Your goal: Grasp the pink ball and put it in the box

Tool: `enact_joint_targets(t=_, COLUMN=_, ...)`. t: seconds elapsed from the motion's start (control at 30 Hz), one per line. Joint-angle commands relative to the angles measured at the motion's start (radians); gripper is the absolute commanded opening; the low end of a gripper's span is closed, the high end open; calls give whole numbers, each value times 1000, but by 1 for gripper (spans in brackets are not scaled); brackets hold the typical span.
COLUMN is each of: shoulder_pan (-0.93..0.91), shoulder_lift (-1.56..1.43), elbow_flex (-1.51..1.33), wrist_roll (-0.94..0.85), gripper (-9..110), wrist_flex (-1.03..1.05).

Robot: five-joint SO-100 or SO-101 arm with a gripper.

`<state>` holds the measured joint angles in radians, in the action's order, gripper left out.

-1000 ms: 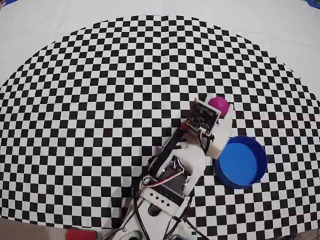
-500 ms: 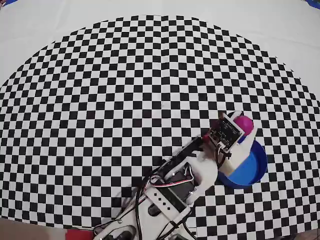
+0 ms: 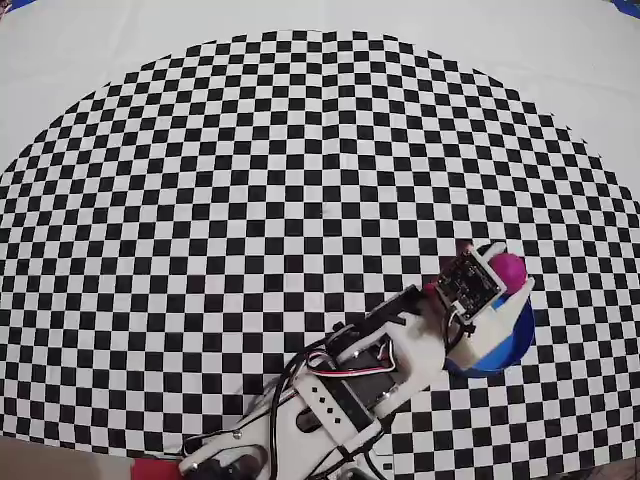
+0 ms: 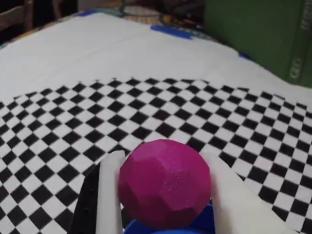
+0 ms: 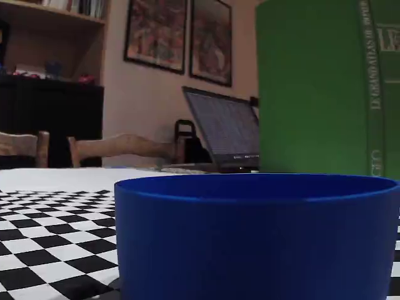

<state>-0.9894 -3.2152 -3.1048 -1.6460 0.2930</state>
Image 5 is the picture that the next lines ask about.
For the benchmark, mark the blue round box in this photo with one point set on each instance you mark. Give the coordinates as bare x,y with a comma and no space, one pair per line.
250,250

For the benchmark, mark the dark colourful box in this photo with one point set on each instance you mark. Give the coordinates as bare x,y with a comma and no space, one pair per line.
3,47

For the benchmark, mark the black bag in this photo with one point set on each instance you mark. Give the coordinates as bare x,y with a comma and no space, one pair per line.
193,150

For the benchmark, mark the black laptop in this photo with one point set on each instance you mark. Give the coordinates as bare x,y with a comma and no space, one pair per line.
228,131

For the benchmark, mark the wooden chair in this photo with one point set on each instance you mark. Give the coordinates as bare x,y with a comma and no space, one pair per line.
125,145
18,143

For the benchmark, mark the narrow framed picture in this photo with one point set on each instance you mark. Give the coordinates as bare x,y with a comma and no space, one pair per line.
211,40

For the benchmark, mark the large green book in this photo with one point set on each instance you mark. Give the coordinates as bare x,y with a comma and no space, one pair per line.
306,93

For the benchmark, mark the wide framed picture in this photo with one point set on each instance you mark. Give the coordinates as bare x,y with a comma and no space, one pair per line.
156,31

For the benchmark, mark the small pink object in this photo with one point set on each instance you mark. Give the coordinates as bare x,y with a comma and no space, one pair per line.
87,78

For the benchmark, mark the black cabinet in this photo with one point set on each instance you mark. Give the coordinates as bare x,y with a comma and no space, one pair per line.
62,109

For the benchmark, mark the small blue cup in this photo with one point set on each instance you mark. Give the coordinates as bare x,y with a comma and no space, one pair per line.
53,68

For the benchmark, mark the shelved books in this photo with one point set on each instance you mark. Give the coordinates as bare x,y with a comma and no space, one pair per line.
87,7

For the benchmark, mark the white and red items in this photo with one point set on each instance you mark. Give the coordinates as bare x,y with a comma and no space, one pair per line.
28,72

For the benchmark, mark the green book with gold lettering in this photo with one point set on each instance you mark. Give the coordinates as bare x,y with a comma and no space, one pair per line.
390,125

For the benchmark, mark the wooden wall shelf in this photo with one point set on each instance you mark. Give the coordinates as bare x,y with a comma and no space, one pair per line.
62,40

